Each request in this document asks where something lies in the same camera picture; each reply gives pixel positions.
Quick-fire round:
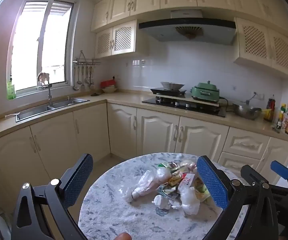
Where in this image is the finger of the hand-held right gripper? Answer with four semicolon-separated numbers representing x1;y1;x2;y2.
240;164;263;184
270;160;288;193

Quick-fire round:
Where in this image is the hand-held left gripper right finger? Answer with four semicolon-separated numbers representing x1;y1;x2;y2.
196;155;279;240

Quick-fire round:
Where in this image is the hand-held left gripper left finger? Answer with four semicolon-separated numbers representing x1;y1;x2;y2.
10;153;94;240

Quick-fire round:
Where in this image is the white packet with red print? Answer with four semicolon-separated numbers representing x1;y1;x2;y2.
178;174;197;190

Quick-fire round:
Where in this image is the clear plastic bag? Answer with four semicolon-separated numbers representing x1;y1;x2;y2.
124;167;172;203

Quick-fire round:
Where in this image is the yellow green wrapper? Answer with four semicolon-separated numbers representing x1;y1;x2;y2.
194;177;211;203

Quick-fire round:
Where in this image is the cream cabinet drawer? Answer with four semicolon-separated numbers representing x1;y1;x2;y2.
217;152;262;178
224;127;270;153

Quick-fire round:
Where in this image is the pale bun in plastic bag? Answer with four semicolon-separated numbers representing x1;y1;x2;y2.
179;159;199;174

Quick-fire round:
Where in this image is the yellow packet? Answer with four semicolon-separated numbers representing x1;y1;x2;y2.
168;172;187;187

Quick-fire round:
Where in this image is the green white snack bag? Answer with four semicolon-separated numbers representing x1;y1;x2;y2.
158;162;182;174

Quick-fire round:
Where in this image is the dark green wrapper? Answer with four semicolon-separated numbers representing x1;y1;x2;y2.
156;186;179;199

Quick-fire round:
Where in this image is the cluster of condiment bottles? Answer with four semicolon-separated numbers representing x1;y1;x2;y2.
276;100;288;136

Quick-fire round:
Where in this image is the white crumpled tissue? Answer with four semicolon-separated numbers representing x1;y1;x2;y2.
153;194;182;210

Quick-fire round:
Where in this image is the dark sauce bottle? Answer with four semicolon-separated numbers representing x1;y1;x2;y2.
263;94;276;123

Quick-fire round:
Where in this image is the steel bowl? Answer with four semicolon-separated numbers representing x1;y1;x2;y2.
232;102;262;120

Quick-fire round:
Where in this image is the cream base cabinet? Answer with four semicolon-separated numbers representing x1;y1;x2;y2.
0;90;288;205

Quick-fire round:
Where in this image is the black glass gas stove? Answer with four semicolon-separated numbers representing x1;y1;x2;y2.
141;97;227;118

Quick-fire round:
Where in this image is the pale wooden board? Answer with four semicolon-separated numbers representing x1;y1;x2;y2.
155;94;220;108

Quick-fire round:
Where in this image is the stainless double sink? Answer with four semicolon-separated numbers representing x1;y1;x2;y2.
15;97;91;123

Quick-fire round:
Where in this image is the green electric cooker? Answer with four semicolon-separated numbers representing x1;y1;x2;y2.
191;81;221;102

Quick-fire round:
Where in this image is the steel faucet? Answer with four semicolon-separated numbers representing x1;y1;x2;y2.
37;72;55;107

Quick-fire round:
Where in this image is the steel spatula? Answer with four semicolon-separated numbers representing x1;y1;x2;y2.
80;65;86;92

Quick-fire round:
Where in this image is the steel skimmer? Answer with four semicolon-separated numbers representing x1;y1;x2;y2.
89;66;96;90

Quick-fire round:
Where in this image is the black induction cooker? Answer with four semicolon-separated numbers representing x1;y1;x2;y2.
150;87;187;96

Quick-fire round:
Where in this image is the red kitchen container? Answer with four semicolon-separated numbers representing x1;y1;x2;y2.
100;79;117;88

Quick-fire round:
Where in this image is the steel wok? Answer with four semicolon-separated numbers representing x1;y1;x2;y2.
160;81;185;91

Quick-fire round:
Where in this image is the green bottle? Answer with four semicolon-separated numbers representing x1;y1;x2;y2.
7;79;17;100

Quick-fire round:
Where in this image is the cream lattice-door cabinet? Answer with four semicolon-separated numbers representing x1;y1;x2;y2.
234;17;288;80
95;19;149;59

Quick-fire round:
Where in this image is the kitchen window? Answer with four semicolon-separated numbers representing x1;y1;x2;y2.
7;0;77;99

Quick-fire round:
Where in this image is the grey range hood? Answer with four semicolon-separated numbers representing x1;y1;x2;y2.
138;9;237;46

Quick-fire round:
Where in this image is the black power cable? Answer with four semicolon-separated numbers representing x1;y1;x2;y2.
219;96;234;113

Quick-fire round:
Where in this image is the steel utensil rail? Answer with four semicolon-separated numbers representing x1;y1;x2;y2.
73;51;101;67

